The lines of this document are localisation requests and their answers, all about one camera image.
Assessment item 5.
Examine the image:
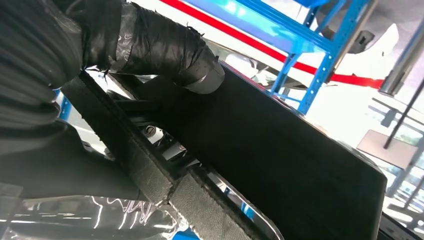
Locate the chrome stanchion post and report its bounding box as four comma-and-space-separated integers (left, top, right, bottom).
378, 28, 424, 98

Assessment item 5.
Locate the red barrier belt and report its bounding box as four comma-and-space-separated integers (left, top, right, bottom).
158, 0, 385, 90

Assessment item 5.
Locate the thin black stanchion post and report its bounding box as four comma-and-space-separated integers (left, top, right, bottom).
357, 77, 424, 170

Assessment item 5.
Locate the blue metal shelf rack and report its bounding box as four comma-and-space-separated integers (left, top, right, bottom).
57, 0, 374, 122

